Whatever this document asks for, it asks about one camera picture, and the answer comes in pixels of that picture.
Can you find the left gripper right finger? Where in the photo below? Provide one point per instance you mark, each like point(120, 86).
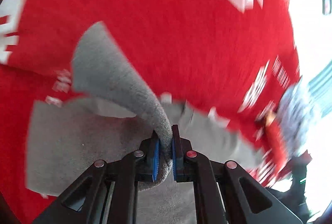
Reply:
point(182, 169)

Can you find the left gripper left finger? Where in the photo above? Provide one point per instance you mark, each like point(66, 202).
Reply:
point(148, 166)

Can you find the grey knit sweater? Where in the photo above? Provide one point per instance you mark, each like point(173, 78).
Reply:
point(118, 111)

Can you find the red pillow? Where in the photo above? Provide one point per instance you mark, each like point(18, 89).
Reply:
point(274, 137)

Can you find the red wedding bedspread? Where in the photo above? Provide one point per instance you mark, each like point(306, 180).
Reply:
point(231, 60)

